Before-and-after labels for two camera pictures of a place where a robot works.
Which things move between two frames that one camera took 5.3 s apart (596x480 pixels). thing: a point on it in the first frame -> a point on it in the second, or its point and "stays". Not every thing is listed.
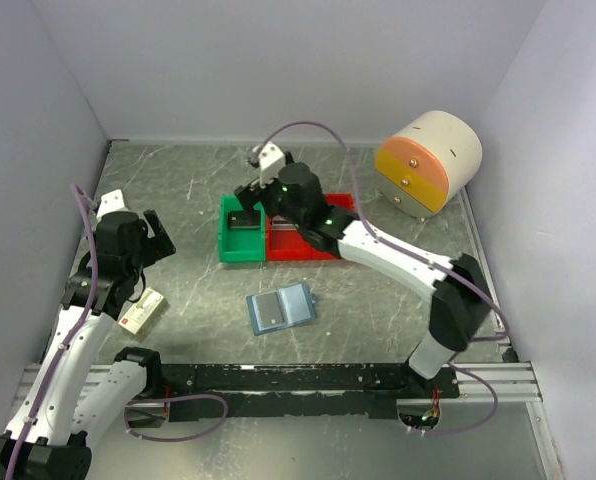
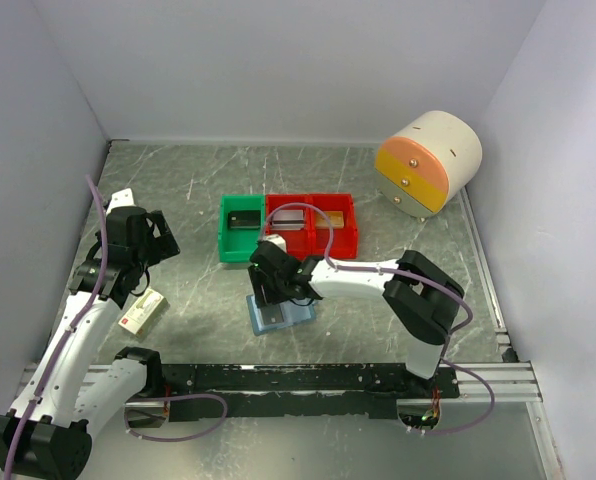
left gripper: (157, 246) stays
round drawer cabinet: (424, 165) stays
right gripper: (250, 196) -> (263, 294)
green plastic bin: (240, 245) stays
